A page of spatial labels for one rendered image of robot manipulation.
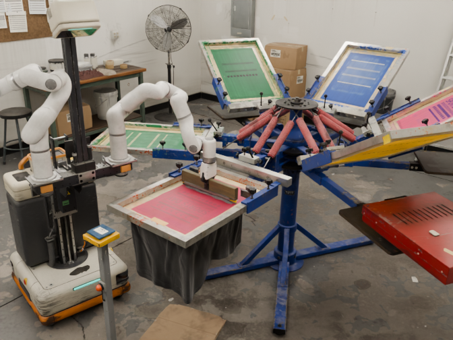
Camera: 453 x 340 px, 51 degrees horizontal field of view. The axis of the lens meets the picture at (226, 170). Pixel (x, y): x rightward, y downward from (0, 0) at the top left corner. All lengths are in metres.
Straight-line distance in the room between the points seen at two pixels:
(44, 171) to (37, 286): 0.97
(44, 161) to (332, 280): 2.27
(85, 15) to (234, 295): 2.15
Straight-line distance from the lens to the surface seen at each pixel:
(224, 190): 2.70
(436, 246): 2.26
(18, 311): 3.68
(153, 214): 2.61
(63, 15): 2.41
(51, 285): 3.35
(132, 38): 7.23
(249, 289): 3.63
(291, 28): 7.21
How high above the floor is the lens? 2.21
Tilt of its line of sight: 24 degrees down
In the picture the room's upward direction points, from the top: 1 degrees clockwise
